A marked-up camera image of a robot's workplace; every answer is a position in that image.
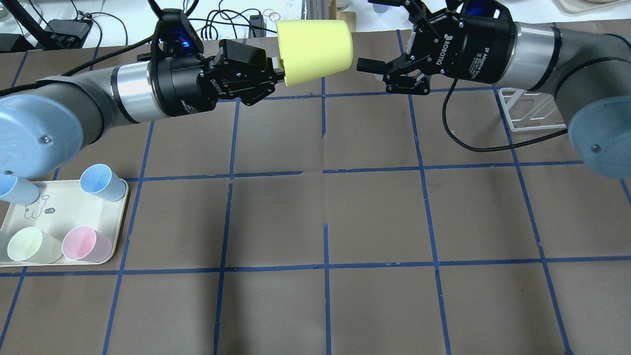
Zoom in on light blue outer cup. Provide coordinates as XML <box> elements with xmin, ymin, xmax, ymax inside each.
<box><xmin>0</xmin><ymin>175</ymin><xmax>40</xmax><ymax>205</ymax></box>

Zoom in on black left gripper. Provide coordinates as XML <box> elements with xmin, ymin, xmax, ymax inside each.
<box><xmin>148</xmin><ymin>9</ymin><xmax>286</xmax><ymax>117</ymax></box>

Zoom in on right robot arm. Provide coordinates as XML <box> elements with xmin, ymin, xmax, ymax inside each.
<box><xmin>357</xmin><ymin>0</ymin><xmax>631</xmax><ymax>179</ymax></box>

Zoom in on blue cup near tray corner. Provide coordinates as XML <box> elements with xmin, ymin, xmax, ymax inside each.
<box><xmin>79</xmin><ymin>164</ymin><xmax>128</xmax><ymax>202</ymax></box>

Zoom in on pink plastic cup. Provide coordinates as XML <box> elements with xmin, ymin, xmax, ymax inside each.
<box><xmin>62</xmin><ymin>225</ymin><xmax>113</xmax><ymax>263</ymax></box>

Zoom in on white wire cup rack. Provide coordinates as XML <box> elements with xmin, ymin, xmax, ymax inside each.
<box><xmin>498</xmin><ymin>87</ymin><xmax>566</xmax><ymax>132</ymax></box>

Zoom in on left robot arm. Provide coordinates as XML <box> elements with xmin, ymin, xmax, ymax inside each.
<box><xmin>0</xmin><ymin>8</ymin><xmax>286</xmax><ymax>179</ymax></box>

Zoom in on cream serving tray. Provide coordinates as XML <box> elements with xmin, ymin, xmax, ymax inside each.
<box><xmin>0</xmin><ymin>180</ymin><xmax>129</xmax><ymax>268</ymax></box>

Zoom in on yellow plastic cup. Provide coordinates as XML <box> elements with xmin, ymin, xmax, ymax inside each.
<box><xmin>276</xmin><ymin>20</ymin><xmax>353</xmax><ymax>87</ymax></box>

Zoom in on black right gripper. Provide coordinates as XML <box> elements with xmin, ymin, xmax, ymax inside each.
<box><xmin>356</xmin><ymin>0</ymin><xmax>517</xmax><ymax>95</ymax></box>

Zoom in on pale green plastic cup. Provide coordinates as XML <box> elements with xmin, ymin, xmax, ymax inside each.
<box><xmin>7</xmin><ymin>226</ymin><xmax>63</xmax><ymax>264</ymax></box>

